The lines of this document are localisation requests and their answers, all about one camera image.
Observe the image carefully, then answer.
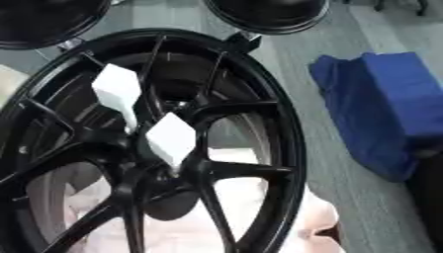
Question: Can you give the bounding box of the black wheel stand bracket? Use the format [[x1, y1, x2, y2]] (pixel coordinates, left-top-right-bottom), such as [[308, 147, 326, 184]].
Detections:
[[224, 32, 263, 54]]

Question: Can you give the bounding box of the black round wheel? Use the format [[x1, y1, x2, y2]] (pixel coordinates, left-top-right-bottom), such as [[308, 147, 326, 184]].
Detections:
[[0, 0, 113, 51], [201, 0, 332, 36]]

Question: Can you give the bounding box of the blue cloth-covered object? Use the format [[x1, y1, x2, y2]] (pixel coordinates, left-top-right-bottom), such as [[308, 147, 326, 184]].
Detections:
[[308, 50, 443, 183]]

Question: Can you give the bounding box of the black spoked wheel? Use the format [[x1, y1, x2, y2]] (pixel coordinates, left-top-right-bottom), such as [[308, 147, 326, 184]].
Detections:
[[0, 28, 309, 253]]

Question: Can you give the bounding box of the pale pink cloth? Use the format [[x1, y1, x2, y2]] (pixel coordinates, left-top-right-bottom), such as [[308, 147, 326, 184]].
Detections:
[[24, 146, 348, 253]]

